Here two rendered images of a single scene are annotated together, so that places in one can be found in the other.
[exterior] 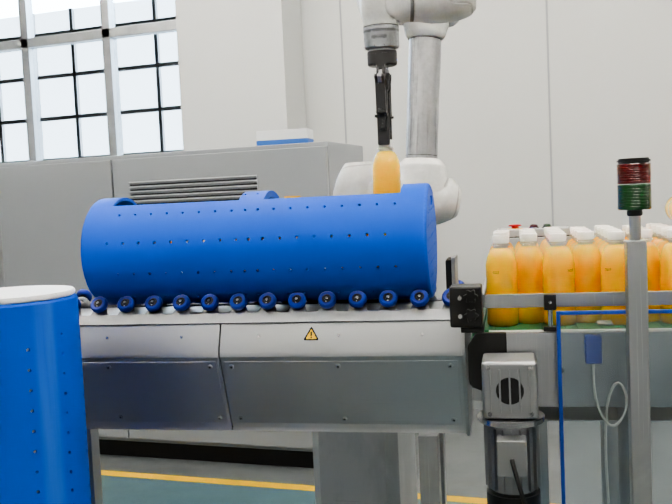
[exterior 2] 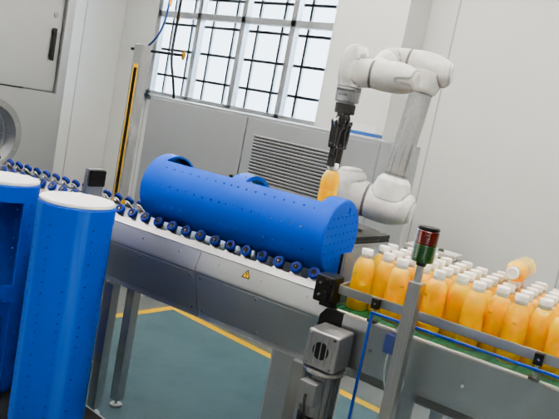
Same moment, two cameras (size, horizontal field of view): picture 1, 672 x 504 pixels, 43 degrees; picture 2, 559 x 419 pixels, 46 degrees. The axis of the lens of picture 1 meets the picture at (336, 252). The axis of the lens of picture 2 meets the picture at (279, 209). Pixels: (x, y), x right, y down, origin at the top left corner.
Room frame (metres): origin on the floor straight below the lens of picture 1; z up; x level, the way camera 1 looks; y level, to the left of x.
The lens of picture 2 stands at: (-0.19, -0.78, 1.49)
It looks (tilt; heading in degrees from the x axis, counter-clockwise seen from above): 8 degrees down; 19
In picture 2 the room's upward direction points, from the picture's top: 11 degrees clockwise
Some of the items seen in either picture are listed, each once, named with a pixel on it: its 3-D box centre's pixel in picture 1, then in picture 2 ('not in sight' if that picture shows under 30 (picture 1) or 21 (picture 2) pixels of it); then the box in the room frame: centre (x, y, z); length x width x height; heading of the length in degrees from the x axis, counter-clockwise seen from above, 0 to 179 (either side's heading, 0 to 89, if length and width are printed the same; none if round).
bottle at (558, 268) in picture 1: (558, 282); (396, 292); (1.92, -0.50, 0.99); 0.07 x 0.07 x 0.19
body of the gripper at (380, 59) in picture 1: (382, 69); (343, 115); (2.17, -0.14, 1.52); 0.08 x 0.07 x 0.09; 168
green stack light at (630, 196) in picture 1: (634, 196); (423, 253); (1.66, -0.59, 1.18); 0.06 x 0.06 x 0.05
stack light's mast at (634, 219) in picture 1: (634, 199); (422, 254); (1.66, -0.59, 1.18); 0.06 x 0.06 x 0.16
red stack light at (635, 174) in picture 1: (633, 173); (427, 237); (1.66, -0.59, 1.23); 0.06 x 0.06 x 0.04
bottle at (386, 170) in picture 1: (386, 183); (328, 191); (2.18, -0.14, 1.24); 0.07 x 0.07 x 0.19
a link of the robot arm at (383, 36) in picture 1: (381, 39); (347, 96); (2.17, -0.14, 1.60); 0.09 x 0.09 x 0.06
